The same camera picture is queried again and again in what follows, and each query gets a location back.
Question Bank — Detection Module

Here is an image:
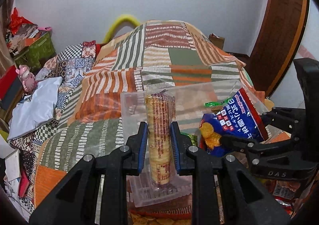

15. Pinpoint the blue biscuit snack bag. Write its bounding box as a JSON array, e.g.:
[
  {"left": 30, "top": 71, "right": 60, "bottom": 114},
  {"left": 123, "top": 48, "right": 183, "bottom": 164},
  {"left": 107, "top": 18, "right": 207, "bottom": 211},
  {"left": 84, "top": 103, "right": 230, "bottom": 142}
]
[{"left": 199, "top": 88, "right": 269, "bottom": 157}]

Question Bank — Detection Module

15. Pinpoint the tall cracker sleeve pack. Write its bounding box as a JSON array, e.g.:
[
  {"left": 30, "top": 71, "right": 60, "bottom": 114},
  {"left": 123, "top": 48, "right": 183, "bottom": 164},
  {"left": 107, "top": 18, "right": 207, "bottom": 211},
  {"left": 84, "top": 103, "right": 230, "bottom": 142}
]
[{"left": 145, "top": 91, "right": 176, "bottom": 186}]

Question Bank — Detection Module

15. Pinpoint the red snack bags pile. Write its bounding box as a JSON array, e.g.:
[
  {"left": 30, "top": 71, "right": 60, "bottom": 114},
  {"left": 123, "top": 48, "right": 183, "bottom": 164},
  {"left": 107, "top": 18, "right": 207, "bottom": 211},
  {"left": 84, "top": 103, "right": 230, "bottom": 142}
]
[{"left": 258, "top": 178, "right": 314, "bottom": 217}]

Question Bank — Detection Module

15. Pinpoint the clear plastic storage bin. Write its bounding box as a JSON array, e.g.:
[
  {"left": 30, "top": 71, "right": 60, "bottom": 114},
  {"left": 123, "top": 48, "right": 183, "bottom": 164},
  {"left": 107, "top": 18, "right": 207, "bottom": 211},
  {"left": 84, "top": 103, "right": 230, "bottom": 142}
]
[{"left": 120, "top": 79, "right": 243, "bottom": 207}]

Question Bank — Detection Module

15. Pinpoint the white pillow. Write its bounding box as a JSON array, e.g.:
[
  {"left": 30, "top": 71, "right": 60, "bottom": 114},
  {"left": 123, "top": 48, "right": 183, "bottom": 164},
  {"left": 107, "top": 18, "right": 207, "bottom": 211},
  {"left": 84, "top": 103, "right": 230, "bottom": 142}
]
[{"left": 8, "top": 77, "right": 63, "bottom": 140}]

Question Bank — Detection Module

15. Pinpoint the brown paper bag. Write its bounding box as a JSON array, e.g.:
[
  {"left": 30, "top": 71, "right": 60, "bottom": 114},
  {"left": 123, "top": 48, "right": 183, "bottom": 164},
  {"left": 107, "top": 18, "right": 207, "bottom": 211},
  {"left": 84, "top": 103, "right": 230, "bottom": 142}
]
[{"left": 209, "top": 34, "right": 225, "bottom": 50}]

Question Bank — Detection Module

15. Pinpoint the brown wooden door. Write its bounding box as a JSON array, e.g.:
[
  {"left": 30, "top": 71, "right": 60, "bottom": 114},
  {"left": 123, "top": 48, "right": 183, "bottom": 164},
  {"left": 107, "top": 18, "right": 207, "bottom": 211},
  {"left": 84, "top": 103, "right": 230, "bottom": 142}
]
[{"left": 246, "top": 0, "right": 310, "bottom": 97}]

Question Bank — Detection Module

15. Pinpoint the striped patchwork blanket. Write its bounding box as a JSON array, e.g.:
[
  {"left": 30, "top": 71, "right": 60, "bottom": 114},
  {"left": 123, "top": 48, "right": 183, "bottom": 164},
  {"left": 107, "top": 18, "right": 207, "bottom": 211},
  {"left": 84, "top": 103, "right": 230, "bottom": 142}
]
[{"left": 33, "top": 21, "right": 265, "bottom": 205}]

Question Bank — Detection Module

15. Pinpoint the pink plush toy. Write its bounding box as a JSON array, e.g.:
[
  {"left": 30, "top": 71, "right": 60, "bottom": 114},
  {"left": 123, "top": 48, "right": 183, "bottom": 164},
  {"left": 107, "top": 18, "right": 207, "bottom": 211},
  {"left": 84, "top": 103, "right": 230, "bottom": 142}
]
[{"left": 16, "top": 65, "right": 37, "bottom": 94}]

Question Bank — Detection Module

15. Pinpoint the red flat box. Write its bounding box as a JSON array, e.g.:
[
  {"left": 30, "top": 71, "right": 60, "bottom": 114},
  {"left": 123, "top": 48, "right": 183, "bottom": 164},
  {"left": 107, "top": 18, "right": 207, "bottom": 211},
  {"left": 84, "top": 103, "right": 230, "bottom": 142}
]
[{"left": 0, "top": 65, "right": 18, "bottom": 100}]

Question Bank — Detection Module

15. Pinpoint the checkered patchwork quilt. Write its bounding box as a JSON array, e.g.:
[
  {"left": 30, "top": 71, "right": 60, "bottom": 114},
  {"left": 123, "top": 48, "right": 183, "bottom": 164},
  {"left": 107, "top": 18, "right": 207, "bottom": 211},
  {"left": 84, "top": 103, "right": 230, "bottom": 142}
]
[{"left": 10, "top": 41, "right": 97, "bottom": 219}]

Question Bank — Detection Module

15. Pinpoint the green cardboard box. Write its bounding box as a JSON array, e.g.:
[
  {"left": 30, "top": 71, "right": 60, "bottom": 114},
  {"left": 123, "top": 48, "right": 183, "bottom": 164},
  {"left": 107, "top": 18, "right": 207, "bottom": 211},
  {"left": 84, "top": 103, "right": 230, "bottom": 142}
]
[{"left": 14, "top": 32, "right": 56, "bottom": 71}]

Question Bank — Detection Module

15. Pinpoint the yellow curved headboard tube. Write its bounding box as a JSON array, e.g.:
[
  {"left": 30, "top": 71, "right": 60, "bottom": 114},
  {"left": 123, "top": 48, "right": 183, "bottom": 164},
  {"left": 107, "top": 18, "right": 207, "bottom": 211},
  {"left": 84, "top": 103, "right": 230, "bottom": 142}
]
[{"left": 102, "top": 14, "right": 141, "bottom": 44}]

